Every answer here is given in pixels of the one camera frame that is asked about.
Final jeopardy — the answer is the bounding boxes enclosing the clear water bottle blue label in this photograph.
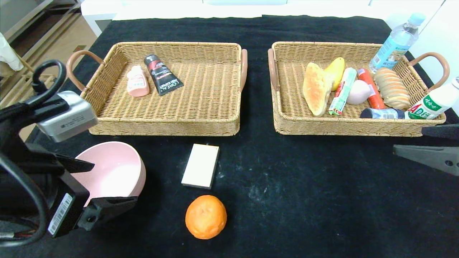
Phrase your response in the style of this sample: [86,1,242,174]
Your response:
[369,13,426,74]

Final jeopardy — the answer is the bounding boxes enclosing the ridged bread roll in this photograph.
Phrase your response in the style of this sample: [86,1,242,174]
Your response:
[374,67,415,111]

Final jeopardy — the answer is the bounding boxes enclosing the white playing card box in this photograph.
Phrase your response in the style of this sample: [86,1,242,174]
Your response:
[181,144,220,190]

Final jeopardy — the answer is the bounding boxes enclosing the small pink bottle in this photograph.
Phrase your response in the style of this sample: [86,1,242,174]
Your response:
[126,65,150,97]

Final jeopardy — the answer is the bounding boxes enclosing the pale purple round bun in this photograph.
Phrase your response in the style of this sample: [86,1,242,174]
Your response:
[346,80,373,105]

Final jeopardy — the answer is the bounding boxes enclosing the wicker basket holding toiletries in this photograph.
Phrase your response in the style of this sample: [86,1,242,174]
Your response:
[66,42,248,137]

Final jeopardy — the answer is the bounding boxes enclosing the low dark shelf unit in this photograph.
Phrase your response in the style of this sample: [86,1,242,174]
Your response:
[0,0,84,61]

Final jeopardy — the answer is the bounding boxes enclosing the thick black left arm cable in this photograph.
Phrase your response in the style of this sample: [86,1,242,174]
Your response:
[0,153,49,248]

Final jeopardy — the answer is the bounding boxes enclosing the black cosmetic tube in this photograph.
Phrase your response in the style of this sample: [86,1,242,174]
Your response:
[143,54,184,96]

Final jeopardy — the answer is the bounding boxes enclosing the small dark blue bottle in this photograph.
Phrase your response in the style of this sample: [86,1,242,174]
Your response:
[360,108,406,119]

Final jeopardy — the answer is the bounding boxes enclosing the wooden rack on casters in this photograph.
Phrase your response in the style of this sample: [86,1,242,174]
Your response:
[0,54,61,108]

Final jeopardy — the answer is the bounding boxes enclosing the orange tangerine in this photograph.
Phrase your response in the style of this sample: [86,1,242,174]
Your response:
[185,195,227,240]

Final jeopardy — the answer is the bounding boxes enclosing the pink bowl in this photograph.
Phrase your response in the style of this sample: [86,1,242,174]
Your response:
[72,141,147,208]

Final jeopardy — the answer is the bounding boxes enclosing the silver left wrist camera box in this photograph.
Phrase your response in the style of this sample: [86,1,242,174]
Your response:
[36,90,98,143]

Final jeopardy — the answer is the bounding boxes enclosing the red strawberry candy stick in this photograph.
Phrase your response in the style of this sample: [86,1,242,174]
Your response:
[328,67,358,116]

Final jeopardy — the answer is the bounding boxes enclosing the white table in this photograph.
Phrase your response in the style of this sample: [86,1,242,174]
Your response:
[81,0,391,38]

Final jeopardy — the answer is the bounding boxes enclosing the flat toasted bread slice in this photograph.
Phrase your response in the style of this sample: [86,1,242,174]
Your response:
[302,62,334,117]

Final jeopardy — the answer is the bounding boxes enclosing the white milk bottle green label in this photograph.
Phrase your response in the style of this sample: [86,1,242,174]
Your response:
[404,77,459,120]

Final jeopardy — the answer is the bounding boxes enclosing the wicker basket holding food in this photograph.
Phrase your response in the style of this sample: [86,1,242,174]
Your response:
[268,41,449,138]

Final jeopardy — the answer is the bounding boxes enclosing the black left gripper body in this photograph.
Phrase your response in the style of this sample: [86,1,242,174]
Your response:
[10,164,90,238]

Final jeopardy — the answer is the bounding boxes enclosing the orange sausage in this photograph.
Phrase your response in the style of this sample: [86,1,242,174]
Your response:
[358,68,386,110]

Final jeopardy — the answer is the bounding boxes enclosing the white hanging cloth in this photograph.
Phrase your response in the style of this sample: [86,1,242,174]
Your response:
[0,32,24,71]

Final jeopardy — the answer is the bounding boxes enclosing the black left camera cable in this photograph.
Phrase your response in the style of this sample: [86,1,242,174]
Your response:
[27,59,67,108]

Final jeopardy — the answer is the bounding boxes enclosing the black table cloth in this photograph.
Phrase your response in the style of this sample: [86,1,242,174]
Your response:
[0,15,459,258]

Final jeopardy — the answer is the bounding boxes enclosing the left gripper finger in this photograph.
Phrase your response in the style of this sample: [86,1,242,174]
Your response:
[22,143,95,175]
[77,196,138,231]

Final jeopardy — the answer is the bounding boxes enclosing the yellow pear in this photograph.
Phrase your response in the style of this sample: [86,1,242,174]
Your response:
[324,57,346,91]

